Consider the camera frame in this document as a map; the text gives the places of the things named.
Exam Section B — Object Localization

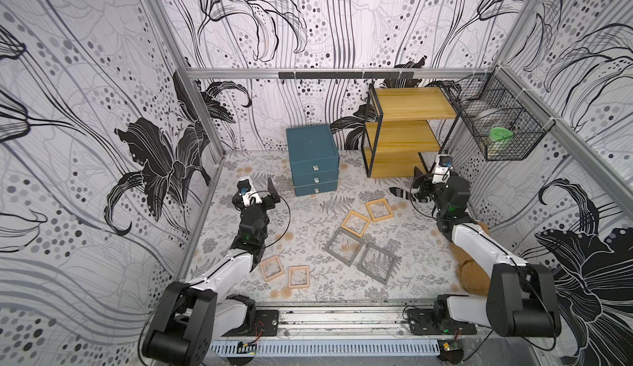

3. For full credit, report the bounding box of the grey brooch box right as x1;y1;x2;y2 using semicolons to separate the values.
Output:
357;242;398;285

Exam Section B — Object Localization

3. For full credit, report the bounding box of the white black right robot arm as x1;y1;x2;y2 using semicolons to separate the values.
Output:
410;168;561;338

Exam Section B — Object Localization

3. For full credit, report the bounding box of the small circuit board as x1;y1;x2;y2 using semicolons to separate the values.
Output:
236;341;257;356

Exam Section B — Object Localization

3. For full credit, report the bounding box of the grey slotted cable duct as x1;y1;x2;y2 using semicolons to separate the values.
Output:
209;339;439;358

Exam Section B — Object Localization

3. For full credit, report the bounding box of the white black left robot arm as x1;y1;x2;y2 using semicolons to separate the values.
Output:
138;176;283;365

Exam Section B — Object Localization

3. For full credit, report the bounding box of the white bowl in basket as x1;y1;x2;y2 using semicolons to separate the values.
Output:
474;108;504;121

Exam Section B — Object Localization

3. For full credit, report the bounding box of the grey brooch box left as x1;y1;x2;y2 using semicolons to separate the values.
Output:
323;229;364;266

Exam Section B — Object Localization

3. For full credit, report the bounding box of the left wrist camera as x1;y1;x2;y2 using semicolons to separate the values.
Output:
238;188;262;208

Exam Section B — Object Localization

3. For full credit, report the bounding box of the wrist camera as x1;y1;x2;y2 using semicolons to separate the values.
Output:
238;188;262;208
431;154;453;184

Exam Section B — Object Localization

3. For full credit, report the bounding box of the pink brooch box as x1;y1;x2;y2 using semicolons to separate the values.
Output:
259;256;285;282
288;265;310;290

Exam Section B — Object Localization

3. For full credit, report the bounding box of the teal drawer cabinet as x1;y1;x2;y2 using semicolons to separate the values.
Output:
286;125;340;196

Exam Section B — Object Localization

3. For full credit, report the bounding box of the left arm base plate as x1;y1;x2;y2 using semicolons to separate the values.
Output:
224;308;280;338

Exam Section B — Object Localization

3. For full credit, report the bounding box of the green lid in basket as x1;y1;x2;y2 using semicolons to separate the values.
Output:
488;127;514;143

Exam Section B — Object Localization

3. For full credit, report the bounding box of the wooden metal shelf rack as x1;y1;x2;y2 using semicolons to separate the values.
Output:
361;82;457;179

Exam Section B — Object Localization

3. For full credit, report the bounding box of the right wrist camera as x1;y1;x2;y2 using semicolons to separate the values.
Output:
431;154;453;184

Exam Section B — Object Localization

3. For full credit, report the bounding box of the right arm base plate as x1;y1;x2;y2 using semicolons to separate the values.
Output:
402;306;477;336

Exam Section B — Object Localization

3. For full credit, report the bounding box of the pink brooch box left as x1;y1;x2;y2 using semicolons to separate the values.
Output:
259;256;285;282

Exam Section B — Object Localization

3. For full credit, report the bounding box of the grey brooch box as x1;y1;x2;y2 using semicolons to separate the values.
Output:
323;229;364;266
357;242;398;285

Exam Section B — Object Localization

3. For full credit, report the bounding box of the black white striped sock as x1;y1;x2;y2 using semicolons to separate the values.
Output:
389;186;418;202

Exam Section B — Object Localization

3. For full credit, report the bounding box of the brown teddy bear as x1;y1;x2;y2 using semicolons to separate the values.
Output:
449;237;491;297

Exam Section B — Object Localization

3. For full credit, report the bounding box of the yellow brooch box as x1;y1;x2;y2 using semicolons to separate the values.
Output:
365;198;394;223
341;210;372;238

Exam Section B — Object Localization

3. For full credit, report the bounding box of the black wire basket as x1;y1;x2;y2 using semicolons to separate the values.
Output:
443;74;552;162

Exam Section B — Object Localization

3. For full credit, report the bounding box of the black bar on rail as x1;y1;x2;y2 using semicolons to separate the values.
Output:
278;70;414;80

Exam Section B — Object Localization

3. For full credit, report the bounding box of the pink brooch box right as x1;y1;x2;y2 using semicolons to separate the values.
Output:
288;265;310;290

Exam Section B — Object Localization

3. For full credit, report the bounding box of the teal top drawer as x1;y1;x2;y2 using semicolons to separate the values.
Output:
290;157;340;176

